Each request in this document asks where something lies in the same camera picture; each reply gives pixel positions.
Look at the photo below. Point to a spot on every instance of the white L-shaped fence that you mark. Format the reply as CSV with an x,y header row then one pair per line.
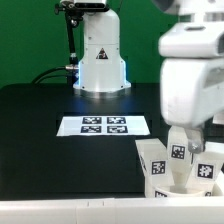
x,y
206,210

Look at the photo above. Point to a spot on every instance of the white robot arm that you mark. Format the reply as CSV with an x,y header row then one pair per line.
x,y
101,70

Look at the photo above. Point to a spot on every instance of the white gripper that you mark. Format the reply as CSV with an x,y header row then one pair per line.
x,y
192,77

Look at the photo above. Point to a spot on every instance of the white round stool seat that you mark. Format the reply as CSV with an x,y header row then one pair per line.
x,y
179,191

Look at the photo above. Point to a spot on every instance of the white fiducial marker sheet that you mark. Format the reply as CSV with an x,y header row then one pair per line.
x,y
103,126

